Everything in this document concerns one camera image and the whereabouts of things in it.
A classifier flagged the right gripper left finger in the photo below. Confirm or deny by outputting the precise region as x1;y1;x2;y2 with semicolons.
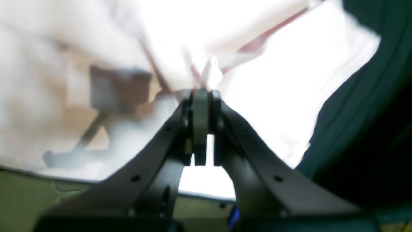
34;89;209;232

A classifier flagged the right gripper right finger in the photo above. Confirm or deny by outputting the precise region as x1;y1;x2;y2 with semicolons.
210;91;380;232

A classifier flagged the pink T-shirt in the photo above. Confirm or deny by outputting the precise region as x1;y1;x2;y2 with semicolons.
1;0;382;182

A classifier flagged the black table cloth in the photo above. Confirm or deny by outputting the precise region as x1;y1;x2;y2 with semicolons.
296;0;412;208

